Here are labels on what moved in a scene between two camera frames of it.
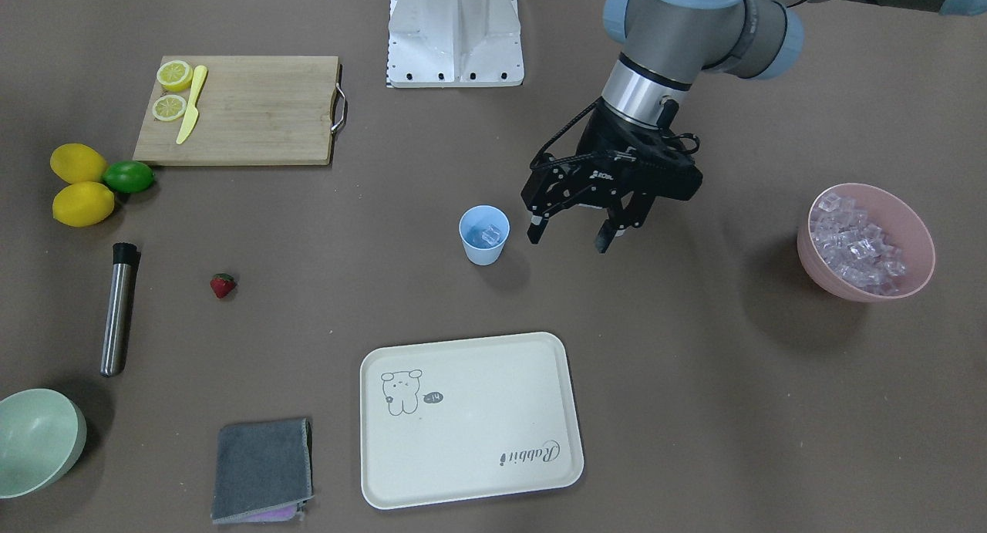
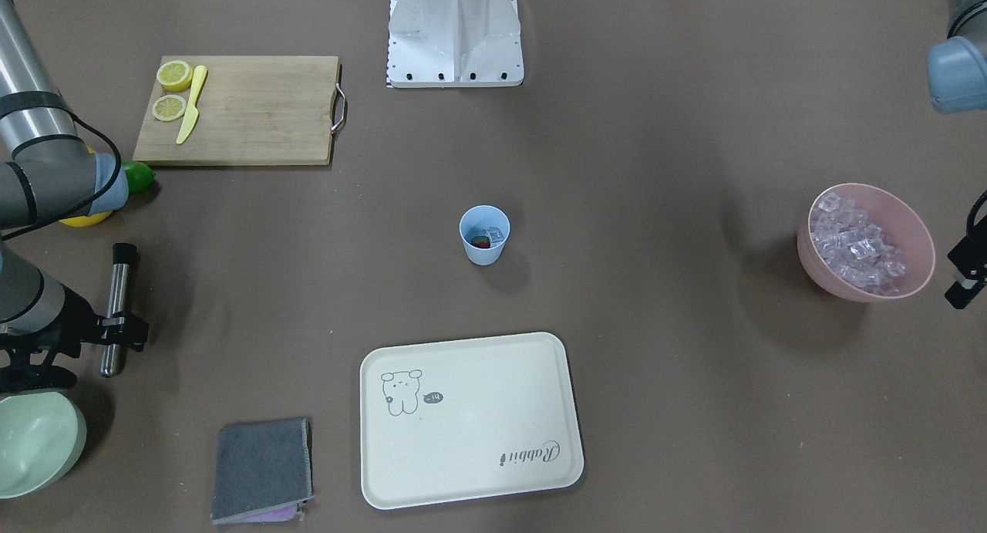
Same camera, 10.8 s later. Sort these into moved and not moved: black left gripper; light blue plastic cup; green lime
Moved: black left gripper
Not moved: light blue plastic cup; green lime
